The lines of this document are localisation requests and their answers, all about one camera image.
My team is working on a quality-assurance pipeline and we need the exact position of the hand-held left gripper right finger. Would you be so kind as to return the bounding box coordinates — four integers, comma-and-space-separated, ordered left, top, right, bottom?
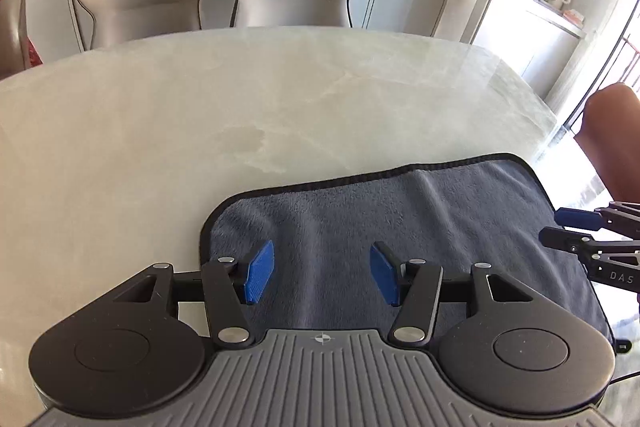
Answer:
368, 242, 532, 348

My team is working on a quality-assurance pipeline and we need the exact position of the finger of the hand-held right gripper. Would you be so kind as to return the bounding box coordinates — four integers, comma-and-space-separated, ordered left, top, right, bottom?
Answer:
554, 201, 640, 231
539, 227, 640, 264

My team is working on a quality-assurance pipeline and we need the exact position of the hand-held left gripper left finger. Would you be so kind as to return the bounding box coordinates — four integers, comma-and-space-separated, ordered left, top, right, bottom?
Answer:
114, 240, 275, 349

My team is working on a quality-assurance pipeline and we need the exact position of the grey-blue towel with black edge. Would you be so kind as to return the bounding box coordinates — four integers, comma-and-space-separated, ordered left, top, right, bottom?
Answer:
199, 152, 616, 344

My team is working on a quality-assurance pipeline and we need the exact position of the red patterned cushion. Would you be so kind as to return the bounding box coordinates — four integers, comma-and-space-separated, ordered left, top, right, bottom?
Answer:
24, 34, 45, 68

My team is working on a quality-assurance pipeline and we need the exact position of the black metal railing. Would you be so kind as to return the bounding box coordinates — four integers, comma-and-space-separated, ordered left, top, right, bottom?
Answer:
597, 34, 640, 88

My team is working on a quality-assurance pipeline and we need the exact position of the person's right forearm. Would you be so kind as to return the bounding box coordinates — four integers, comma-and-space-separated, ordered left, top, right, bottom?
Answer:
572, 83, 640, 204

